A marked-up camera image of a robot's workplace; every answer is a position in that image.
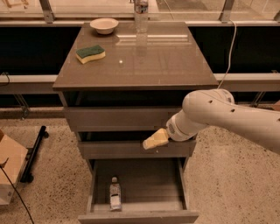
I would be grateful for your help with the black metal stand leg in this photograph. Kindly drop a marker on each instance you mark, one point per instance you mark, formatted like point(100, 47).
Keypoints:
point(27, 176)

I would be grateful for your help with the grey drawer cabinet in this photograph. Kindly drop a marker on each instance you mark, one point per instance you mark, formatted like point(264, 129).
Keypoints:
point(155, 69)

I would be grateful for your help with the clear plastic water bottle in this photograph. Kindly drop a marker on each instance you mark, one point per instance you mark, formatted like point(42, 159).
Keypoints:
point(115, 195)

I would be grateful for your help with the white ceramic bowl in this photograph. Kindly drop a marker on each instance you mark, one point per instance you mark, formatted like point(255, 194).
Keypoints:
point(104, 26)

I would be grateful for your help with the green yellow sponge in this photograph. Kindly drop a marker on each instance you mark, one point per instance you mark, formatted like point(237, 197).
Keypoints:
point(84, 55)

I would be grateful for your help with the grey top drawer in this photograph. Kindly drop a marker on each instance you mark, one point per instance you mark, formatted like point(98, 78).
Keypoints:
point(118, 119)

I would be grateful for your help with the grey middle drawer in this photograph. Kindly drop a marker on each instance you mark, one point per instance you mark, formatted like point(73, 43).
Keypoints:
point(134, 149)

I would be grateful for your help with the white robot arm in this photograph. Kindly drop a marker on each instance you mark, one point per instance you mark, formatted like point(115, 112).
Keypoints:
point(216, 107)

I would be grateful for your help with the grey open bottom drawer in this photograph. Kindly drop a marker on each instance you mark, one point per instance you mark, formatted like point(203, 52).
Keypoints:
point(153, 191)

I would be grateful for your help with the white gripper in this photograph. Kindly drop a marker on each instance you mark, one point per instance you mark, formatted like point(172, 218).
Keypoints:
point(172, 129)

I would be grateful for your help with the tall clear bottle on counter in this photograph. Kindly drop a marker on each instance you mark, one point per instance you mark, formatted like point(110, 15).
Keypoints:
point(141, 8)

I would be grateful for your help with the cardboard box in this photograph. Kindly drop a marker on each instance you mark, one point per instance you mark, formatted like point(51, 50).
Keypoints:
point(12, 156)

